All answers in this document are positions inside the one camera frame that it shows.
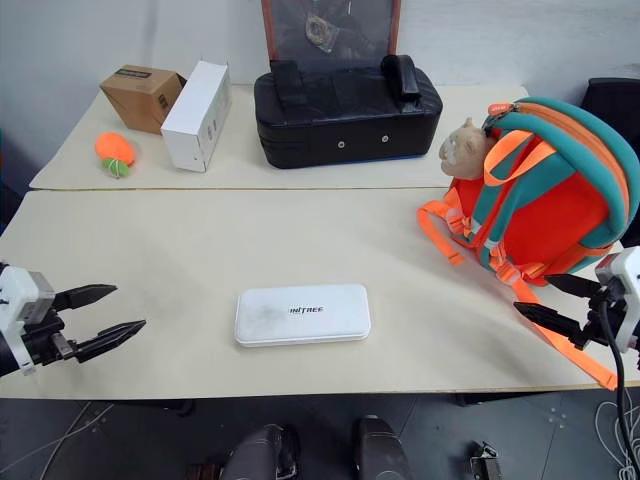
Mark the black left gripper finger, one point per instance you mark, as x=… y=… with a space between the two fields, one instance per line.
x=82 y=296
x=110 y=336

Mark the orange and teal backpack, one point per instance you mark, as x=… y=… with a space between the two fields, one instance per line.
x=550 y=210

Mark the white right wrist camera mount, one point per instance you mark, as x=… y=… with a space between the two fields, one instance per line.
x=627 y=270

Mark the brown cardboard box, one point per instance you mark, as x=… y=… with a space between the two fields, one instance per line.
x=140 y=97

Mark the white rectangular case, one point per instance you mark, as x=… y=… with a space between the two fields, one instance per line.
x=300 y=325

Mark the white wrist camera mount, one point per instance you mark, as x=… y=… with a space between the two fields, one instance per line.
x=627 y=270
x=17 y=295

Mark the small black metal floor bracket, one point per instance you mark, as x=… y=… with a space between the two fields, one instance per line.
x=487 y=462

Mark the orange plush fruit toy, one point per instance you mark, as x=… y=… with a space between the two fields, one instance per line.
x=115 y=147

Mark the black chair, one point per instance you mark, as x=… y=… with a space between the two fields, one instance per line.
x=612 y=105

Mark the black taped box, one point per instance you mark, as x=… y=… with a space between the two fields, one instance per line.
x=345 y=120

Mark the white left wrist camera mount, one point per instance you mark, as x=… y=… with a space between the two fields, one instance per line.
x=17 y=295

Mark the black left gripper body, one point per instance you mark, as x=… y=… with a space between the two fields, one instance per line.
x=42 y=345

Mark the beige plush animal toy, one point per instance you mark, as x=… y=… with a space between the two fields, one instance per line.
x=462 y=150

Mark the red-brown framed mesh board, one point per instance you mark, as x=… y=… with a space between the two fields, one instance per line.
x=330 y=30

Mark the white cardboard box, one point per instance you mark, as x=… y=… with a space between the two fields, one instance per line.
x=197 y=120

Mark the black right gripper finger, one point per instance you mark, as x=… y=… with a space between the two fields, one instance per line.
x=552 y=320
x=575 y=286

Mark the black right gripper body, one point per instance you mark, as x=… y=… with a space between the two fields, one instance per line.
x=600 y=320

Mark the dark rounded shape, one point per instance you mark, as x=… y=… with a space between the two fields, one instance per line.
x=380 y=450
x=260 y=455

